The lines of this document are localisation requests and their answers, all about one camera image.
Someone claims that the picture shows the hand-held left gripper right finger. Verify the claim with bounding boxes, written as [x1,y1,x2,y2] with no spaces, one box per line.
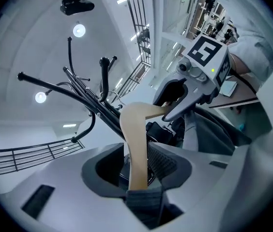
[147,126,273,232]

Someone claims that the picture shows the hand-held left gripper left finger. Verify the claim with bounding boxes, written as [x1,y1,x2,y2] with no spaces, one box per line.
[0,142,150,232]

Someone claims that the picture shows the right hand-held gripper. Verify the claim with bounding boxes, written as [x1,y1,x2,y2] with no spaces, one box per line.
[152,34,231,122]

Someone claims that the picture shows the wooden clothes hanger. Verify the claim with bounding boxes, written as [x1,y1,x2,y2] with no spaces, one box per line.
[99,90,176,191]

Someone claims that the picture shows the person's right forearm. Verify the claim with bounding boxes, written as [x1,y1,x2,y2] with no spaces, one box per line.
[228,27,273,82]

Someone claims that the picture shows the grey-blue notebook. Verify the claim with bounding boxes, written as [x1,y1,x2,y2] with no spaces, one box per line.
[219,80,238,98]

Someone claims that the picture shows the black balcony railing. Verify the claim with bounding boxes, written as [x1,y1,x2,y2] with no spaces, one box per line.
[0,139,85,178]

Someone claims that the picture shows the dark rectangular table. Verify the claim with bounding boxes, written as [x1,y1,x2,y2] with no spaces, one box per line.
[208,80,261,110]

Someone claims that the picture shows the black metal window grille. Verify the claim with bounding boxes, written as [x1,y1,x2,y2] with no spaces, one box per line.
[121,0,152,104]

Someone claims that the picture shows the black coat rack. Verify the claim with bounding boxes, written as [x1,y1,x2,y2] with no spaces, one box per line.
[17,36,128,144]

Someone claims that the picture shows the round ceiling light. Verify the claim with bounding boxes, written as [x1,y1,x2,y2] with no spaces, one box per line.
[73,23,87,38]
[35,91,47,104]

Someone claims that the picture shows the white shelving rack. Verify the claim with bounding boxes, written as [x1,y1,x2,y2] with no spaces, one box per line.
[161,0,232,48]

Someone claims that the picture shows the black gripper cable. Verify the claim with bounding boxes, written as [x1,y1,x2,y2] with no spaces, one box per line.
[230,69,258,94]

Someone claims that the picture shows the black head-worn camera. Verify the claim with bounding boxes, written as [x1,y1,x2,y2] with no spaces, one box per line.
[60,0,95,16]

